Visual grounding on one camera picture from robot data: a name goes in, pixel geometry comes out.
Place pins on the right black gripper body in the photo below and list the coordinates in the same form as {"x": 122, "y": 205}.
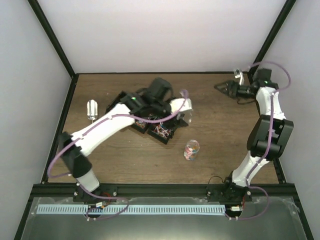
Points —
{"x": 237, "y": 93}

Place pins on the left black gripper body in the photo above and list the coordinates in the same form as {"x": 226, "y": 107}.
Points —
{"x": 157, "y": 105}

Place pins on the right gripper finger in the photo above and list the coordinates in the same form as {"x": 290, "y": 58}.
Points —
{"x": 225, "y": 84}
{"x": 225, "y": 91}

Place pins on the clear jar lid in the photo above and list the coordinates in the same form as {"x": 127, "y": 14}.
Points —
{"x": 185, "y": 117}

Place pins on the clear glass jar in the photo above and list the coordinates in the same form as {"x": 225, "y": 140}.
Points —
{"x": 193, "y": 142}

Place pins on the metal scoop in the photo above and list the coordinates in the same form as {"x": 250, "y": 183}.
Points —
{"x": 92, "y": 110}

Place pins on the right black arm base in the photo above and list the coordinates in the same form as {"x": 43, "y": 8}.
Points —
{"x": 227, "y": 192}

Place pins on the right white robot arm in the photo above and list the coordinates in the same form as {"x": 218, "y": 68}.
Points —
{"x": 271, "y": 133}

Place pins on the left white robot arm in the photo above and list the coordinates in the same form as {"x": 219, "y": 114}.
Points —
{"x": 76, "y": 147}

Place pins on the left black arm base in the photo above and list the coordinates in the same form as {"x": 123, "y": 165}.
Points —
{"x": 104, "y": 190}

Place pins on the star candies in jar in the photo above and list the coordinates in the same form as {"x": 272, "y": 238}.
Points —
{"x": 190, "y": 152}

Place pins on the black bin star candies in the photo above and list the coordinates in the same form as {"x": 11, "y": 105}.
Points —
{"x": 117, "y": 100}

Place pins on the black bin round lollipops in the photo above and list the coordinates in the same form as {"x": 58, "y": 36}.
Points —
{"x": 161, "y": 132}

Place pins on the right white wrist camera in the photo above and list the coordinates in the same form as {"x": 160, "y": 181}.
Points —
{"x": 238, "y": 74}

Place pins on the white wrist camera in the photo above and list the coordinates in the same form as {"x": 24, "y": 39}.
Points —
{"x": 180, "y": 105}
{"x": 238, "y": 74}

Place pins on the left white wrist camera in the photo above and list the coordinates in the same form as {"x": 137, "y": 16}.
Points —
{"x": 180, "y": 105}

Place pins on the black aluminium frame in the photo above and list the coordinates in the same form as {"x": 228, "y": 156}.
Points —
{"x": 45, "y": 189}

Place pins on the light blue slotted cable duct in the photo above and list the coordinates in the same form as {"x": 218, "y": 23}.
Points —
{"x": 167, "y": 209}

